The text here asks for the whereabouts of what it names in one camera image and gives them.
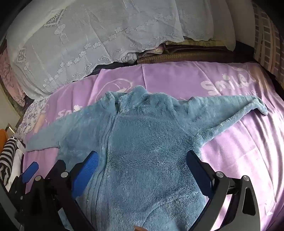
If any orange object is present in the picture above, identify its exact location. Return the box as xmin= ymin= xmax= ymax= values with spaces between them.
xmin=0 ymin=129 xmax=7 ymax=154

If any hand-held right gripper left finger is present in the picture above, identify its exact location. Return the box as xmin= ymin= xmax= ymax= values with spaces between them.
xmin=24 ymin=151 xmax=99 ymax=231

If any blue fleece jacket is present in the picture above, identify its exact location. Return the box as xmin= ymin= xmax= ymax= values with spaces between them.
xmin=23 ymin=85 xmax=269 ymax=231

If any floral bed sheet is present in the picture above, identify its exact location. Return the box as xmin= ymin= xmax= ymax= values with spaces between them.
xmin=17 ymin=98 xmax=48 ymax=136

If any black white striped cloth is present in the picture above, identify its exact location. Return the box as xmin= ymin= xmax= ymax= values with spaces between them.
xmin=0 ymin=135 xmax=25 ymax=191

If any white lace cloth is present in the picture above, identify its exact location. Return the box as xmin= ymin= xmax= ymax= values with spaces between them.
xmin=6 ymin=0 xmax=222 ymax=100

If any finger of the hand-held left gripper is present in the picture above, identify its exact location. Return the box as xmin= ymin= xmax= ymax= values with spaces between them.
xmin=47 ymin=159 xmax=67 ymax=178
xmin=7 ymin=162 xmax=40 ymax=220

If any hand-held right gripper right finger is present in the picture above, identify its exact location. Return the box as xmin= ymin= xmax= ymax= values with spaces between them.
xmin=186 ymin=150 xmax=261 ymax=231

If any purple printed blanket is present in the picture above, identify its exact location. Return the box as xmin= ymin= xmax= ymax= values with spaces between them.
xmin=21 ymin=61 xmax=284 ymax=231

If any brown folded blanket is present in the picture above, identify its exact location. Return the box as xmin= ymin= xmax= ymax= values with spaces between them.
xmin=136 ymin=40 xmax=236 ymax=65

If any white pillow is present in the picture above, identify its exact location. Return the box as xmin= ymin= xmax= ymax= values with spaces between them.
xmin=184 ymin=0 xmax=236 ymax=52

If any pink patterned folded cloth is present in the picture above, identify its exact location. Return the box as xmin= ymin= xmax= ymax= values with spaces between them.
xmin=143 ymin=43 xmax=166 ymax=56

